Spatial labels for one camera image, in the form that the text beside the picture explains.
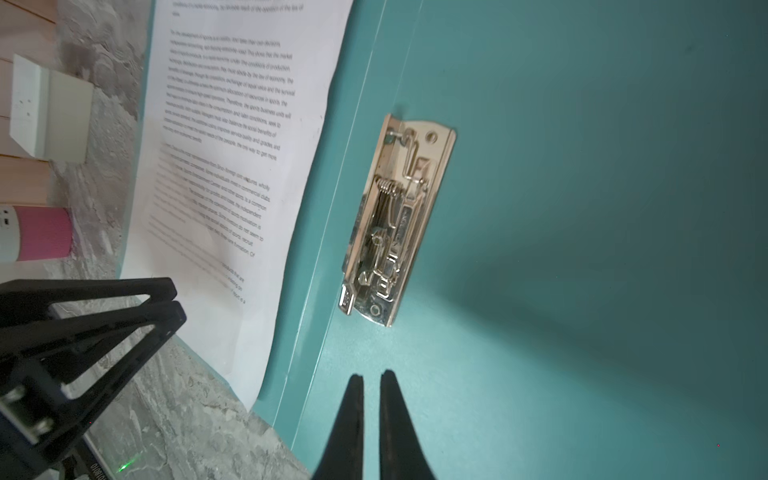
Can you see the metal folder clip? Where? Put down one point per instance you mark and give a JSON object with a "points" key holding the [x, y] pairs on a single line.
{"points": [[407, 170]]}

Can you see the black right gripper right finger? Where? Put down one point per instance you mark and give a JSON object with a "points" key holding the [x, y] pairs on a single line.
{"points": [[400, 453]]}

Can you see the printed paper sheet top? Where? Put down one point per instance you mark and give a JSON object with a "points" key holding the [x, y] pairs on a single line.
{"points": [[235, 100]]}

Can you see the white power socket box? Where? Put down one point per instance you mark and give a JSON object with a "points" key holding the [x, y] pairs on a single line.
{"points": [[50, 112]]}

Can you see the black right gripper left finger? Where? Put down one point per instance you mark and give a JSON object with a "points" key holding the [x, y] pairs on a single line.
{"points": [[343, 454]]}

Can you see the teal green folder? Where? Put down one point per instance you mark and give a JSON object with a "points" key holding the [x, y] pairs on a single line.
{"points": [[589, 299]]}

